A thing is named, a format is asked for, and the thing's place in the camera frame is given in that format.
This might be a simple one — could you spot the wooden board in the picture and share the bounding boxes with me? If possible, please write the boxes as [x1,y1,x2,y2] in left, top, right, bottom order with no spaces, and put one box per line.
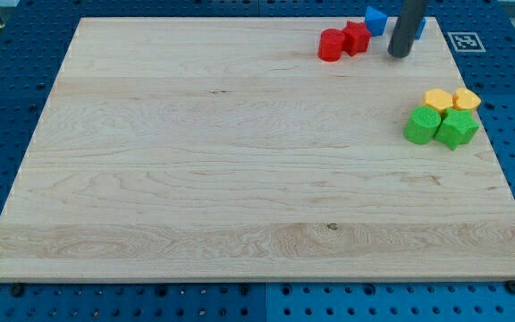
[0,17,515,283]

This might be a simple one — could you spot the red cylinder block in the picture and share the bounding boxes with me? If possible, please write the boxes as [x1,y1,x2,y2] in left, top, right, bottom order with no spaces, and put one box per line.
[317,29,345,62]

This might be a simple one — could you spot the red star block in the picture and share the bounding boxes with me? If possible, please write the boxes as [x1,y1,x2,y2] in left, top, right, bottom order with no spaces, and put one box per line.
[342,21,372,56]

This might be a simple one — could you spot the green cylinder block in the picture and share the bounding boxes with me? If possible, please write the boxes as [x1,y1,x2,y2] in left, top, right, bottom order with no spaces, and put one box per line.
[403,106,442,145]

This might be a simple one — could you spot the blue triangle block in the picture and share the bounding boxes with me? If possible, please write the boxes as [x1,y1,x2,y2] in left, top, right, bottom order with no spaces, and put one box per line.
[365,6,388,37]

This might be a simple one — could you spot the yellow hexagon block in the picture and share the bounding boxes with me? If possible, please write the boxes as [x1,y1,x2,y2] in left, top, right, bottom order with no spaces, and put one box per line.
[421,88,453,114]

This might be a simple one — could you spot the green star block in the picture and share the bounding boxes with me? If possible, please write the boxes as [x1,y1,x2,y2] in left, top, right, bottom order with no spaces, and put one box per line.
[435,108,480,150]

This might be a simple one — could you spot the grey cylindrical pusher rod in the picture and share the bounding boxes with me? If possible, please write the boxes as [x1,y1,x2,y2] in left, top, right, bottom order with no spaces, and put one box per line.
[387,0,428,59]

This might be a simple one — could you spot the yellow heart block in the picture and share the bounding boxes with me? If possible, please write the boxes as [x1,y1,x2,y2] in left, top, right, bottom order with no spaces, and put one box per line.
[452,88,482,111]

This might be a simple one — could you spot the blue block behind rod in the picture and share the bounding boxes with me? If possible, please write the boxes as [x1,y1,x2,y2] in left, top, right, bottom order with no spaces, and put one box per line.
[415,17,426,40]

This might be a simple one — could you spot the white fiducial marker tag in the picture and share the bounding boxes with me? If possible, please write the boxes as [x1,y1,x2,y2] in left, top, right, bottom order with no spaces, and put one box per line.
[448,31,485,53]

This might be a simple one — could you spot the black bolt left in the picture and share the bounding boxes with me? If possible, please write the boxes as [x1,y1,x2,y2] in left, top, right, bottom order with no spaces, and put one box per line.
[9,284,25,298]

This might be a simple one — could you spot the black bolt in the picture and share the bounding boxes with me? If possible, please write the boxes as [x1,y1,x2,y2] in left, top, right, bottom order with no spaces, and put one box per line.
[504,280,515,294]
[9,284,25,298]

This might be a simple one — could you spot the black bolt right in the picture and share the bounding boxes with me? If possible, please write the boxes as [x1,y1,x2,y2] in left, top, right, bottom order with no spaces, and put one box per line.
[504,280,515,294]

